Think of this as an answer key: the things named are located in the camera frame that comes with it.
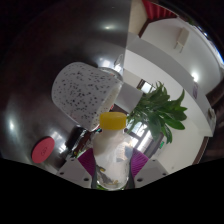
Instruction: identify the clear bottle with yellow cap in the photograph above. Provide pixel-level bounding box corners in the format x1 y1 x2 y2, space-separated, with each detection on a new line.
92 111 134 191

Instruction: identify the red carpeted staircase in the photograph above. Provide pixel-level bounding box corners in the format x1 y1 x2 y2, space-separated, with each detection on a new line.
141 0 178 21

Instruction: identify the flat round red coaster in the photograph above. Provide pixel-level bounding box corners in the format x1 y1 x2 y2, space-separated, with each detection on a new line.
31 136 56 164

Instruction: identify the broad-leaf plant in white pot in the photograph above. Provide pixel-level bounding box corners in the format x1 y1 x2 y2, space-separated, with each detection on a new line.
126 81 188 145

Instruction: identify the white speckled mug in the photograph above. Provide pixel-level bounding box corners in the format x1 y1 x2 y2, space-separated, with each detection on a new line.
50 61 124 132

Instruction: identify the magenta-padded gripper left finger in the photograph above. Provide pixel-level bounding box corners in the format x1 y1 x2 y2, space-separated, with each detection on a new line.
57 147 98 190

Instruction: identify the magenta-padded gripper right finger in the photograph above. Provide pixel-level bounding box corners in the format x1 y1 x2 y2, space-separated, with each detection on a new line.
128 148 169 190

